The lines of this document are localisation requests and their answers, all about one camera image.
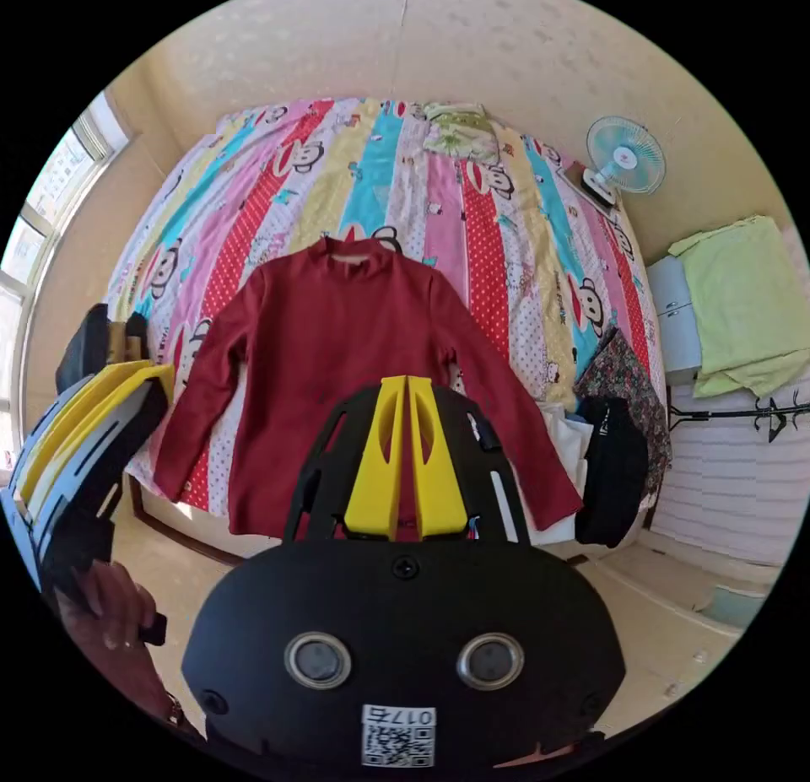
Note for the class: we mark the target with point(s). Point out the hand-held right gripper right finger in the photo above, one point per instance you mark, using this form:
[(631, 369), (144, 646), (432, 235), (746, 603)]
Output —
[(436, 478)]

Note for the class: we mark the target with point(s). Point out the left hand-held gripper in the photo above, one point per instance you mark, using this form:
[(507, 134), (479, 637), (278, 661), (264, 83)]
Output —
[(76, 478)]

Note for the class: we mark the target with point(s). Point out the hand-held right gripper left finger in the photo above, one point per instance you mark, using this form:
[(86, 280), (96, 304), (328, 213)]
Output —
[(370, 478)]

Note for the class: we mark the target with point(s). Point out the red long sleeve shirt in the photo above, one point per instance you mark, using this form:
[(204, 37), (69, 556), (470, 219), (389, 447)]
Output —
[(329, 333)]

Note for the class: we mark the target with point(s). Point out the person's left hand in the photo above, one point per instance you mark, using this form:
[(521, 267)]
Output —
[(111, 624)]

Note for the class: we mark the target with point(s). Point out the person's right hand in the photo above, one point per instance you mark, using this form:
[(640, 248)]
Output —
[(531, 758)]

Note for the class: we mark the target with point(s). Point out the pile of clothes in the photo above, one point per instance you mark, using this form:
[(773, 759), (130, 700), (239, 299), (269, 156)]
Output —
[(617, 453)]

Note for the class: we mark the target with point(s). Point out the window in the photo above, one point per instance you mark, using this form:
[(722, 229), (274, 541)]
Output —
[(44, 193)]

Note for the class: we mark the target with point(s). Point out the cupboard with green cloth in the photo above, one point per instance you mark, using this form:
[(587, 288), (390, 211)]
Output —
[(672, 314)]

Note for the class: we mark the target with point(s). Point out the bed with striped cartoon sheet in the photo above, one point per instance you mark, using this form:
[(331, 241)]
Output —
[(380, 174)]

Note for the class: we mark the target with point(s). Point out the black coat rack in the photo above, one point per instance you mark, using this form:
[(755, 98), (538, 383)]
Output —
[(775, 415)]

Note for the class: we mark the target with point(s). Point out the green floral pillow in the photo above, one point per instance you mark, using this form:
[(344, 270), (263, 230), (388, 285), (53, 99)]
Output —
[(459, 130)]

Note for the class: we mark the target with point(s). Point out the light blue electric fan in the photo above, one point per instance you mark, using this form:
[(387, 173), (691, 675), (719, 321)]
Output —
[(626, 155)]

